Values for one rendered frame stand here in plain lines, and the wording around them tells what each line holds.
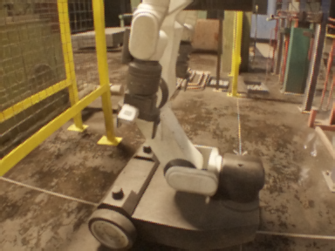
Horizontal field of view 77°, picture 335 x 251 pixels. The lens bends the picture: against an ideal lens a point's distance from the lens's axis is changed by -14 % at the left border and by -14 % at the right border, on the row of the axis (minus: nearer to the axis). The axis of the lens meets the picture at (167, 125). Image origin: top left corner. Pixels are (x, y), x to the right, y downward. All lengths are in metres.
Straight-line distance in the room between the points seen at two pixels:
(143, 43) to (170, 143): 0.45
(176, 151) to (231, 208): 0.31
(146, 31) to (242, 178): 0.62
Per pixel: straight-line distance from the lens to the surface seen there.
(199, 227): 0.92
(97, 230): 1.05
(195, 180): 0.91
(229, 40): 3.73
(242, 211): 0.99
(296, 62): 3.02
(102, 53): 1.58
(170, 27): 0.75
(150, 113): 0.64
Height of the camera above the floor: 0.87
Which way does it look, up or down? 26 degrees down
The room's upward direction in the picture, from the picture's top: 1 degrees counter-clockwise
